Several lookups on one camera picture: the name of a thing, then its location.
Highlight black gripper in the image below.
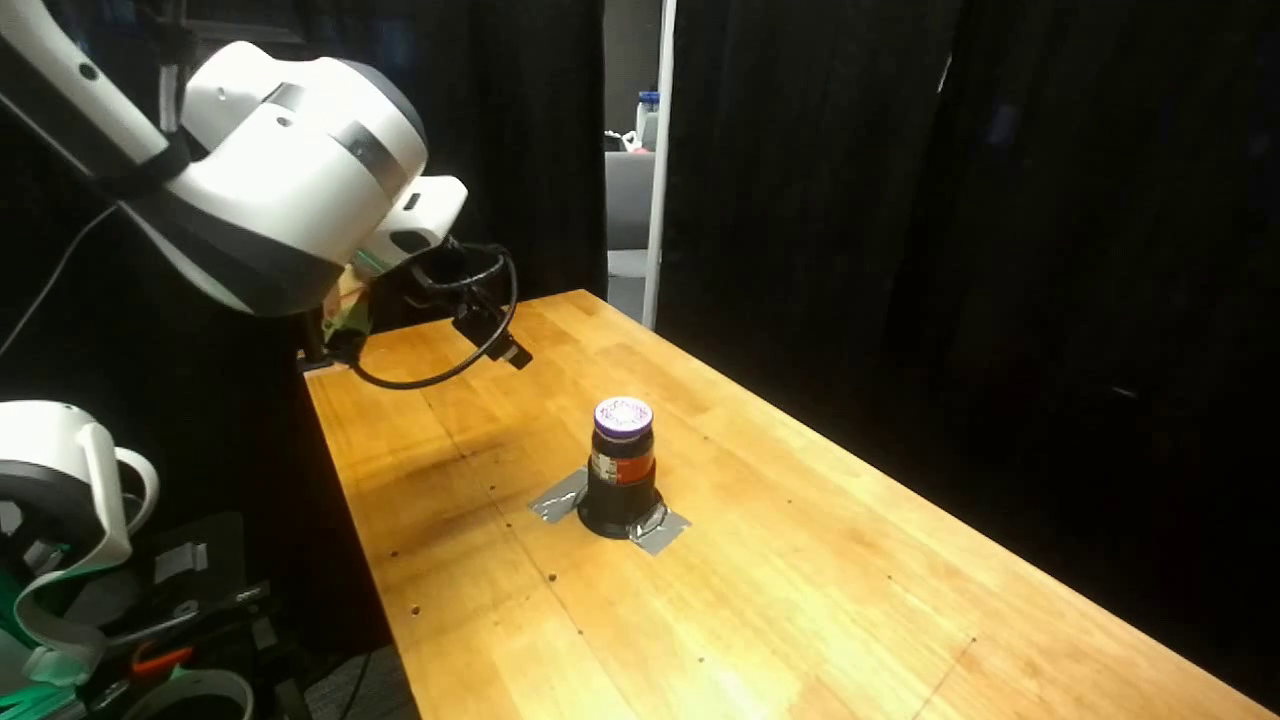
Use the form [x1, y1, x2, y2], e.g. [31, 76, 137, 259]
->
[395, 236, 535, 375]

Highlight dark cup with white base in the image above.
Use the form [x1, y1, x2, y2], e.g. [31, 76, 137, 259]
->
[573, 392, 667, 542]

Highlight white bottle with blue cap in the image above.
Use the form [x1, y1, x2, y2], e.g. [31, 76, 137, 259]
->
[632, 83, 664, 152]

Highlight white VR headset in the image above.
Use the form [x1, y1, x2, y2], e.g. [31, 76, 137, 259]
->
[0, 395, 163, 690]

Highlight grey duct tape piece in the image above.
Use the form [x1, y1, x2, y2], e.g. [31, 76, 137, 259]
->
[529, 469, 592, 525]
[625, 509, 690, 560]

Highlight white vertical post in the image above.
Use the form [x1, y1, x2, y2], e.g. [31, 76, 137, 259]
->
[645, 0, 679, 331]

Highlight thin grey cable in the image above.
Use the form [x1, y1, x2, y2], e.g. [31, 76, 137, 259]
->
[0, 196, 131, 358]

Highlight orange handled tool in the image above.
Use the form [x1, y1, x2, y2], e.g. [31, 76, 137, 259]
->
[129, 642, 201, 679]

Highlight grey controller ring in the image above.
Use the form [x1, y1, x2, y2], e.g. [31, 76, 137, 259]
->
[114, 663, 259, 720]

